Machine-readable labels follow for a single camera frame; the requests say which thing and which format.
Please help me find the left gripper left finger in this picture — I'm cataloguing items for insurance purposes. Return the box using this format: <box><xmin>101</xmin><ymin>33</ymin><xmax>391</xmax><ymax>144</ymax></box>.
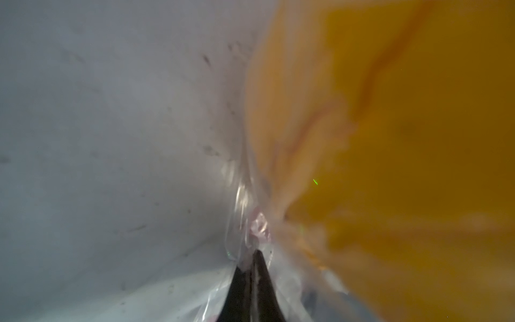
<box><xmin>217</xmin><ymin>267</ymin><xmax>252</xmax><ymax>322</ymax></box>

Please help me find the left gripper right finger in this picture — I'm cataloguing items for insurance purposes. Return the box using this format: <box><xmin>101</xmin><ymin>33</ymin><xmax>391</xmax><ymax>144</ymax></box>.
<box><xmin>252</xmin><ymin>250</ymin><xmax>286</xmax><ymax>322</ymax></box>

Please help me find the clear zip-top bag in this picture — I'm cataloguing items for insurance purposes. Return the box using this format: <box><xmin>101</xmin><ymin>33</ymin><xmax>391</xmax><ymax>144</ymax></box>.
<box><xmin>194</xmin><ymin>119</ymin><xmax>379</xmax><ymax>321</ymax></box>

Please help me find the orange yellow pear bag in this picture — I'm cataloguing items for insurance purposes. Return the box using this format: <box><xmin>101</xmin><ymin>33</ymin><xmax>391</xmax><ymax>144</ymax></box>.
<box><xmin>245</xmin><ymin>1</ymin><xmax>514</xmax><ymax>321</ymax></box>

